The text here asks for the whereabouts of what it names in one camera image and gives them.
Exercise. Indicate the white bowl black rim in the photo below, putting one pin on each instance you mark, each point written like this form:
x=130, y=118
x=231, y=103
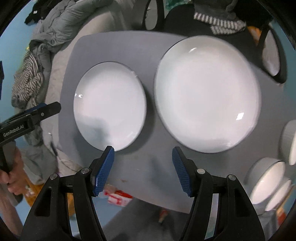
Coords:
x=263, y=178

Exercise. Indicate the grey duvet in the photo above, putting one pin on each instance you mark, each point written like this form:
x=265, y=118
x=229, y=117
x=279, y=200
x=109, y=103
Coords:
x=60, y=26

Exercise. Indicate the striped garment on bed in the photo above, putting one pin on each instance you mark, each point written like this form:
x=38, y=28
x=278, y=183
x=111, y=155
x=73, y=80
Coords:
x=28, y=81

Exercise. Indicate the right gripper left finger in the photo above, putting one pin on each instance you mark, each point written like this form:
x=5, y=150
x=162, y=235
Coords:
x=48, y=218

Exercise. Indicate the red white package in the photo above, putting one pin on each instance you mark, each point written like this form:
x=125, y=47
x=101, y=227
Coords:
x=118, y=198

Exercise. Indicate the black office chair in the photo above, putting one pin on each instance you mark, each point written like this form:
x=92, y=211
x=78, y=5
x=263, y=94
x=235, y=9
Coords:
x=258, y=42

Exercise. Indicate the large white plate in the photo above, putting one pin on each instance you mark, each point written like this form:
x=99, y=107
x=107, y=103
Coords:
x=207, y=94

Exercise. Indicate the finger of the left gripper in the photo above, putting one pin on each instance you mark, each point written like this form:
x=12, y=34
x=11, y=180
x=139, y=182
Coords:
x=44, y=111

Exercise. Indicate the striped grey white cloth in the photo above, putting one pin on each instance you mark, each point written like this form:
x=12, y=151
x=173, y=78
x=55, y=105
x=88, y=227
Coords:
x=219, y=26

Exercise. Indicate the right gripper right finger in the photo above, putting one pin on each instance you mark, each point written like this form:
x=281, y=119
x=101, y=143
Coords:
x=236, y=216

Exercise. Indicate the person's left hand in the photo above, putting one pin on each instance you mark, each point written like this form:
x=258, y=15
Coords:
x=16, y=178

